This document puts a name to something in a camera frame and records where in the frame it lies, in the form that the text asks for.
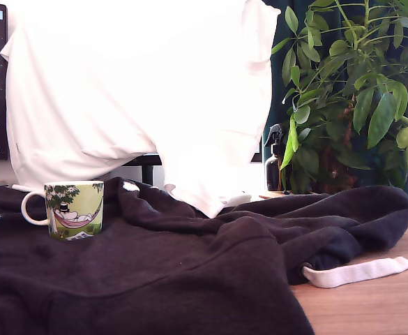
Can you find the black monitor stand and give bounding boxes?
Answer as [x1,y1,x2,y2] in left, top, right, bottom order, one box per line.
[122,152,163,186]

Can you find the dark spray bottle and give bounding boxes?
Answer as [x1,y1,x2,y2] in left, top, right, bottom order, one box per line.
[263,123,293,193]

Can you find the dark hooded sweatshirt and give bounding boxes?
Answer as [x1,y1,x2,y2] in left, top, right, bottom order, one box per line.
[0,176,408,335]

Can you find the green cartoon print mug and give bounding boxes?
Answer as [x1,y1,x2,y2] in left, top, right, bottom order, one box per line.
[21,180,105,242]

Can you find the green leafy houseplant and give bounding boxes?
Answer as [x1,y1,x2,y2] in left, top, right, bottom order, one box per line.
[271,0,408,195]

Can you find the white hoodie drawstring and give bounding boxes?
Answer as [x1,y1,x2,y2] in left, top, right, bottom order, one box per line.
[302,255,408,290]

